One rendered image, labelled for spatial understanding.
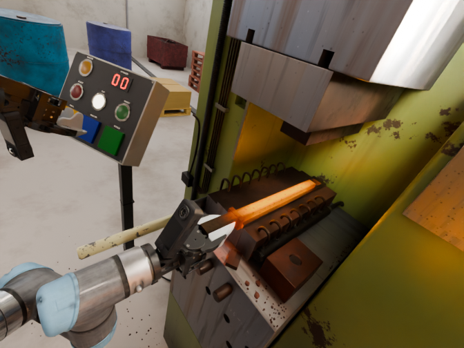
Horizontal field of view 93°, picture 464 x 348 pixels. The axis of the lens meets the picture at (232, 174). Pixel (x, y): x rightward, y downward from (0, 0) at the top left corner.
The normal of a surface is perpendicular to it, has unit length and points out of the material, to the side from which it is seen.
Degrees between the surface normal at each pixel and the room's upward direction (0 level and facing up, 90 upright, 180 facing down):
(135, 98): 60
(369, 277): 90
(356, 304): 90
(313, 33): 90
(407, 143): 90
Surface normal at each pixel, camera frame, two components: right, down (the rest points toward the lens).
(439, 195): -0.75, 0.21
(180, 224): -0.55, -0.26
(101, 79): -0.25, -0.04
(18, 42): 0.46, 0.58
